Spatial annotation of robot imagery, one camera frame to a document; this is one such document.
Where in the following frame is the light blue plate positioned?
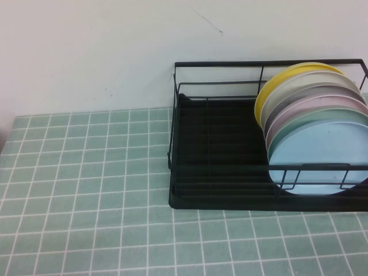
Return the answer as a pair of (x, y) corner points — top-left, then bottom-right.
(267, 120), (368, 197)

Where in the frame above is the yellow plate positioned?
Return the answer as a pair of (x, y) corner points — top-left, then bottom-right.
(254, 62), (344, 129)

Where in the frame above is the grey plate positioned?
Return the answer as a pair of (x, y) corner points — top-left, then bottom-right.
(263, 83), (366, 136)

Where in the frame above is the green plate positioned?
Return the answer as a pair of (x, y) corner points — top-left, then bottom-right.
(266, 108), (368, 156)

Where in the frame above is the cream white plate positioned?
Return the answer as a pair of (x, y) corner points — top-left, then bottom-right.
(260, 71), (362, 131)

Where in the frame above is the pink plate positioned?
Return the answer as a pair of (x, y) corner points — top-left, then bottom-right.
(264, 94), (368, 145)

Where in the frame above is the black drip tray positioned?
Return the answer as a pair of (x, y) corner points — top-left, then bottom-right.
(168, 93), (368, 213)

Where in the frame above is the green checked tablecloth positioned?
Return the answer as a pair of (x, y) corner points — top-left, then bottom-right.
(0, 106), (368, 276)

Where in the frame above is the black wire dish rack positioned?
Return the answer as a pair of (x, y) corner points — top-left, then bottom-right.
(167, 59), (368, 202)

